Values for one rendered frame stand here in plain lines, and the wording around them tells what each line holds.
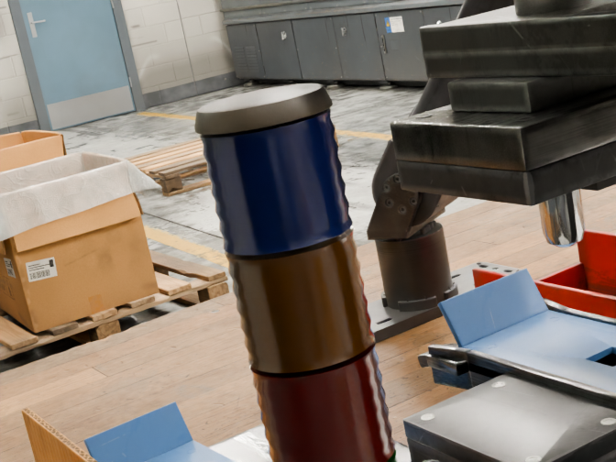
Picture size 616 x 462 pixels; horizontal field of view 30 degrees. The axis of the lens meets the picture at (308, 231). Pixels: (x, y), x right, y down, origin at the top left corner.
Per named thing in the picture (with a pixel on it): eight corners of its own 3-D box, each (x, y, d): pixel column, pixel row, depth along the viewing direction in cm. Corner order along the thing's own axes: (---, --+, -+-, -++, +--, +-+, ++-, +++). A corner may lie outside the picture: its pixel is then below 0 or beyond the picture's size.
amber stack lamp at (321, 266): (330, 315, 36) (310, 214, 36) (400, 337, 33) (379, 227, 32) (225, 356, 35) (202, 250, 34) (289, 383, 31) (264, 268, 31)
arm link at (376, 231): (456, 148, 104) (400, 152, 107) (414, 173, 97) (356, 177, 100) (467, 214, 105) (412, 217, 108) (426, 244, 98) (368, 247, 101)
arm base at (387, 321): (516, 198, 105) (468, 192, 111) (335, 263, 96) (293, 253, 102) (529, 280, 107) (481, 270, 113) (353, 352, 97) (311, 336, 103)
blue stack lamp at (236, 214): (309, 210, 36) (288, 104, 35) (378, 222, 32) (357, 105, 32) (201, 245, 34) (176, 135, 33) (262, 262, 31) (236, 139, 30)
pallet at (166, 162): (267, 139, 817) (263, 119, 814) (339, 146, 731) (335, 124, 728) (111, 183, 764) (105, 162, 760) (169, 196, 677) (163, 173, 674)
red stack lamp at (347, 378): (350, 417, 37) (331, 320, 36) (420, 448, 34) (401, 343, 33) (249, 461, 35) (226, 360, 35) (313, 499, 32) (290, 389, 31)
